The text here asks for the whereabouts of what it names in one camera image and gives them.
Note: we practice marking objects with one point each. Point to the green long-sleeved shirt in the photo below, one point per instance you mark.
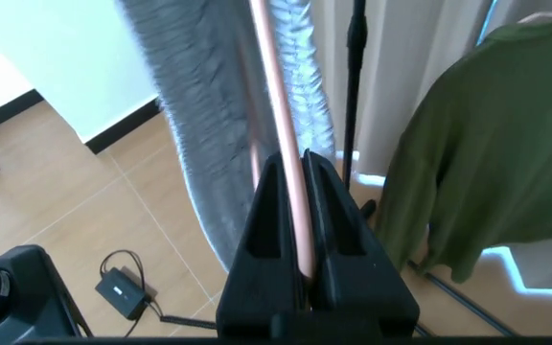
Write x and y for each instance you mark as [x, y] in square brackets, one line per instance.
[496, 144]

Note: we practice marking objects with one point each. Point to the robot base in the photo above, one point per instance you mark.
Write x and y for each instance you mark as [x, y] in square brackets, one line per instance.
[31, 287]

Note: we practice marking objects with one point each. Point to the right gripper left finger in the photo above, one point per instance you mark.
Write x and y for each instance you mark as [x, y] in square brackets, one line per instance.
[261, 287]

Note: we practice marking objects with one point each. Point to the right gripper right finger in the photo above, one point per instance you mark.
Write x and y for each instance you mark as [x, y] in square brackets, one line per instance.
[367, 292]

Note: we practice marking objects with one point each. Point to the black clothes rack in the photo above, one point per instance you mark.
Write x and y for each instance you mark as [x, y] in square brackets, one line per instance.
[355, 48]

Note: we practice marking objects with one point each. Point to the pale grey garment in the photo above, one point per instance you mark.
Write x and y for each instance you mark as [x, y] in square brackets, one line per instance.
[199, 96]

